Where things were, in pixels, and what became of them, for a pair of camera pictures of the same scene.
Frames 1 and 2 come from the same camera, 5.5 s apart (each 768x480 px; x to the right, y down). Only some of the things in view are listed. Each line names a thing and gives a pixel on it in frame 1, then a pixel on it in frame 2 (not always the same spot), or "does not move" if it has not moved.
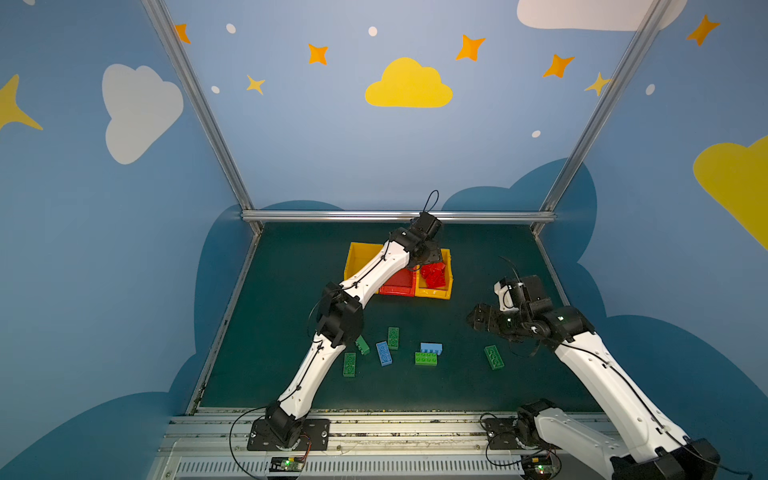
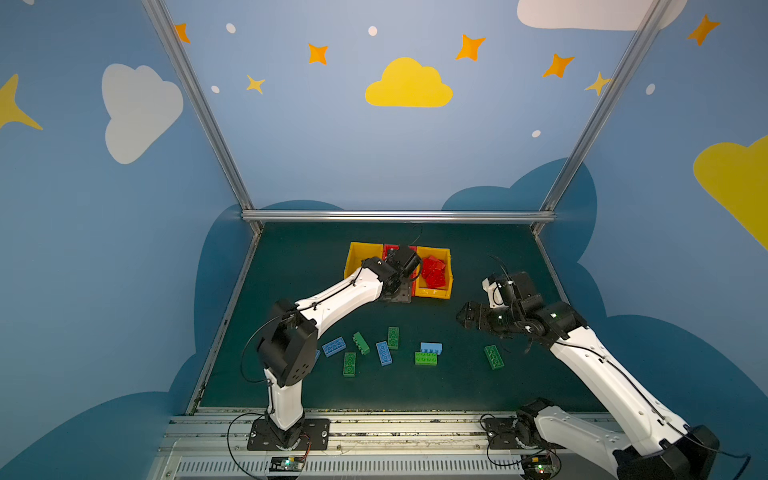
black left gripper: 429,255 -> 399,291
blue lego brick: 384,353 does not move
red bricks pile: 435,274 does not move
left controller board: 286,464 does not move
